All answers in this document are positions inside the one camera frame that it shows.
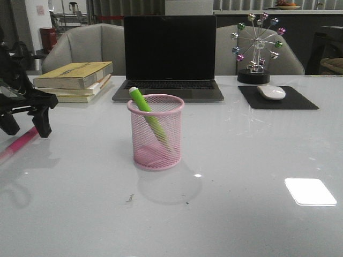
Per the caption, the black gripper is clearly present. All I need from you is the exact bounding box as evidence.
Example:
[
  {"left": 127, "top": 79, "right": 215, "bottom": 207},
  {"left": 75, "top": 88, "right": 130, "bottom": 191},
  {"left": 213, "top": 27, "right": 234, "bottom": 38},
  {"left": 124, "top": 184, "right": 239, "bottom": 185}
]
[{"left": 0, "top": 86, "right": 58, "bottom": 138}]

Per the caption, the pink marker pen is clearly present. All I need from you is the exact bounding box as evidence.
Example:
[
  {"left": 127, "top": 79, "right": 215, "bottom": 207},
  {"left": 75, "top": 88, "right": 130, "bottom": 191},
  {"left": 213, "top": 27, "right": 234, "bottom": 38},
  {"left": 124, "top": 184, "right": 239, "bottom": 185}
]
[{"left": 1, "top": 127, "right": 38, "bottom": 163}]

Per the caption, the green marker pen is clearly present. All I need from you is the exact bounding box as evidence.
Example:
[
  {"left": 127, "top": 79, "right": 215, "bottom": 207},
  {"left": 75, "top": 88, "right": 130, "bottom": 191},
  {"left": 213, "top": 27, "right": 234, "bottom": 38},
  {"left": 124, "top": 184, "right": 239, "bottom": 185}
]
[{"left": 129, "top": 87, "right": 175, "bottom": 154}]

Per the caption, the dark robot arm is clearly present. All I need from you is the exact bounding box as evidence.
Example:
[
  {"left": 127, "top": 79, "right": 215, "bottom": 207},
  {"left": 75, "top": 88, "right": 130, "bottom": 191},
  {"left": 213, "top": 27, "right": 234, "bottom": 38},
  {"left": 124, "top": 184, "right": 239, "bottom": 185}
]
[{"left": 1, "top": 30, "right": 58, "bottom": 138}]

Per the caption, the pink mesh pen holder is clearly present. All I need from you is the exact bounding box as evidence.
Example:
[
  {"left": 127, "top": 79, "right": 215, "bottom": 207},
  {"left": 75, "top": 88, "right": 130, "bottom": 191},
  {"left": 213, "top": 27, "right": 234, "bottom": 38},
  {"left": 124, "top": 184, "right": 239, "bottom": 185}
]
[{"left": 126, "top": 94, "right": 184, "bottom": 170}]

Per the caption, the bottom pale book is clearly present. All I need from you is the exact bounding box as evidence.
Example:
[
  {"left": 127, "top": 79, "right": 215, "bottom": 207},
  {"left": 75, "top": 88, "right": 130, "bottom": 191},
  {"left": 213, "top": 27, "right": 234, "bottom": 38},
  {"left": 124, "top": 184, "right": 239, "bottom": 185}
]
[{"left": 57, "top": 81, "right": 109, "bottom": 103}]

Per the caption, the yellow top book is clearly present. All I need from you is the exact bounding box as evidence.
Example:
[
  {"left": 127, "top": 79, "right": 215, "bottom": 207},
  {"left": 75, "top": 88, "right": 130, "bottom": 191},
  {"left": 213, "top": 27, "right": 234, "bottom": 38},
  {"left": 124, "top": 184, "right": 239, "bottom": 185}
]
[{"left": 33, "top": 62, "right": 113, "bottom": 89}]

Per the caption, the middle white book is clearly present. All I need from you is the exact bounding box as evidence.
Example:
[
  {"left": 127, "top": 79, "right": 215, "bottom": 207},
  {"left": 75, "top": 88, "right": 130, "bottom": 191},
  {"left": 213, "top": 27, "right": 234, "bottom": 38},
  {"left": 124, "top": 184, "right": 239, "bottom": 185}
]
[{"left": 40, "top": 74, "right": 111, "bottom": 96}]

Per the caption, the red bin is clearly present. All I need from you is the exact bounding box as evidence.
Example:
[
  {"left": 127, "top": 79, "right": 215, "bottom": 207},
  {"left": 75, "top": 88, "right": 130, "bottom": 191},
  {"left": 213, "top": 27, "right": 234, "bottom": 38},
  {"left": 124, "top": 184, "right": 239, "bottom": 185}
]
[{"left": 40, "top": 28, "right": 57, "bottom": 54}]

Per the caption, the grey left armchair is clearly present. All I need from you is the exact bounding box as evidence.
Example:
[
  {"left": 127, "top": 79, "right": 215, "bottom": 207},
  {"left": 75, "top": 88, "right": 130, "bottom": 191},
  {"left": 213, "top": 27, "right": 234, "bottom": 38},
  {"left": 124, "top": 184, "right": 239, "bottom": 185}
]
[{"left": 42, "top": 23, "right": 126, "bottom": 75}]

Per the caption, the grey armchair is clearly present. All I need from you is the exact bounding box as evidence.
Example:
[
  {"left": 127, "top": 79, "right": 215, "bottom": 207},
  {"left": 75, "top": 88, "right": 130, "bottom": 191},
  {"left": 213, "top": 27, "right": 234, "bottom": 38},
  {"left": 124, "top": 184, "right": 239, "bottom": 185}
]
[
  {"left": 42, "top": 23, "right": 126, "bottom": 75},
  {"left": 215, "top": 25, "right": 305, "bottom": 75}
]

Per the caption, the grey open laptop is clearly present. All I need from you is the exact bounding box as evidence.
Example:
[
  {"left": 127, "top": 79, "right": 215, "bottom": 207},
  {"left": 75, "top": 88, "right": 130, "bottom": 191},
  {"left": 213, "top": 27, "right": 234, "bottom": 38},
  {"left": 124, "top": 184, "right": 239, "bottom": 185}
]
[{"left": 112, "top": 15, "right": 224, "bottom": 102}]

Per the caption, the grey right armchair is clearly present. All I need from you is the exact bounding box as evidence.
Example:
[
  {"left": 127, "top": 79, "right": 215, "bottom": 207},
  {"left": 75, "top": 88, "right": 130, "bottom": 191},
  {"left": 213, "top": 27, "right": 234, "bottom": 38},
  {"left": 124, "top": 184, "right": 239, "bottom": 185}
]
[{"left": 215, "top": 25, "right": 305, "bottom": 75}]

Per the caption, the ferris wheel desk ornament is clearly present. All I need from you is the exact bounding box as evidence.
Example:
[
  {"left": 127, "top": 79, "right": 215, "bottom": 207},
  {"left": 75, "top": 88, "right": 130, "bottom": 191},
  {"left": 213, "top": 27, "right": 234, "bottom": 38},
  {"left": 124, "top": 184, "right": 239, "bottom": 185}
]
[{"left": 231, "top": 12, "right": 286, "bottom": 85}]

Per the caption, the white computer mouse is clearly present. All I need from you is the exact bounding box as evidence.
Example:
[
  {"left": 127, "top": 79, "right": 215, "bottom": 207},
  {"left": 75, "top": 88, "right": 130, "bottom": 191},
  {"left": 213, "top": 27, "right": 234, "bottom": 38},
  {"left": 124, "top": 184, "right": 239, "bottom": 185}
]
[{"left": 257, "top": 85, "right": 286, "bottom": 100}]

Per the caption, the black mouse pad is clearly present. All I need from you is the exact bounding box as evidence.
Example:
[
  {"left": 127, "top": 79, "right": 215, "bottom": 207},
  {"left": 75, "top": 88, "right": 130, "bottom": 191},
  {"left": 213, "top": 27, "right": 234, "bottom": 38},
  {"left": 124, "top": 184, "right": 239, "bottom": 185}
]
[{"left": 238, "top": 86, "right": 319, "bottom": 110}]

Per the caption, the fruit bowl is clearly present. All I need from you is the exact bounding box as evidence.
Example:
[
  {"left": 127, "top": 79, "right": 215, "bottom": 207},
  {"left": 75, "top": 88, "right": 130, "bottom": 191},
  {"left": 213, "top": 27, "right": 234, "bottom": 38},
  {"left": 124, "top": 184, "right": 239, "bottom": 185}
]
[{"left": 275, "top": 0, "right": 301, "bottom": 10}]

